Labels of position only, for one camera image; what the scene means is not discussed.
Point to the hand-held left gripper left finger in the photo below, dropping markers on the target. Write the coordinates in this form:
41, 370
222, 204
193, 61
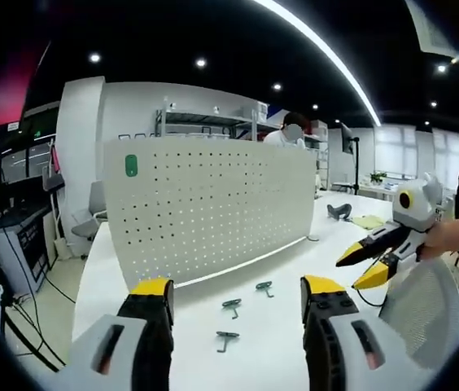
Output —
148, 326

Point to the person's right hand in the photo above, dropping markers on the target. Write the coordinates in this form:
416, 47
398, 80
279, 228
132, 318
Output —
443, 240

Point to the grey office chair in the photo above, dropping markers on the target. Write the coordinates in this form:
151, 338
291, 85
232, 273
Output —
89, 226

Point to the black workbench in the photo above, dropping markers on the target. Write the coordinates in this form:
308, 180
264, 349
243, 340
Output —
30, 244

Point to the white stand with grey tablet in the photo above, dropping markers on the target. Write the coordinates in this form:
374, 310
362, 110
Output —
52, 182

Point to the grey mesh chair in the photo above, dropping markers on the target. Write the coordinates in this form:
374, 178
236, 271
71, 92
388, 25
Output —
425, 309

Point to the ceiling air vent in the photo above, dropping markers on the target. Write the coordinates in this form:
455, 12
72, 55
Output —
433, 28

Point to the group of ceiling spotlights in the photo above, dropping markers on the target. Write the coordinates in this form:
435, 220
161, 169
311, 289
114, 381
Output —
200, 62

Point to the dark grey curved headset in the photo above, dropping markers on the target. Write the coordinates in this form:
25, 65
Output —
337, 212

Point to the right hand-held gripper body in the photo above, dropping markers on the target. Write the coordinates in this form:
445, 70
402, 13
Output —
420, 207

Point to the long ceiling light strip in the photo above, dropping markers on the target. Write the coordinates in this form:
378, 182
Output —
337, 59

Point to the white perforated mounting plate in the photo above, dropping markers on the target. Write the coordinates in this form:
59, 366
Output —
213, 212

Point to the black monitor on stand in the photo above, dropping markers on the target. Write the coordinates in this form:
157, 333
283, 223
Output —
346, 138

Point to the green hook assembly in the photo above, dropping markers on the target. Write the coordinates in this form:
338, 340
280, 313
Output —
264, 285
232, 303
227, 335
132, 165

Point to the pale yellow cloth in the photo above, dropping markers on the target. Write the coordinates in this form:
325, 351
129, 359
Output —
368, 222

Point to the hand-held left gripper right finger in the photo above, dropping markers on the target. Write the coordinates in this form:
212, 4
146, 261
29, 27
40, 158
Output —
327, 326

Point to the metal storage rack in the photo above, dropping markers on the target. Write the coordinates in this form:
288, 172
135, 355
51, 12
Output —
205, 118

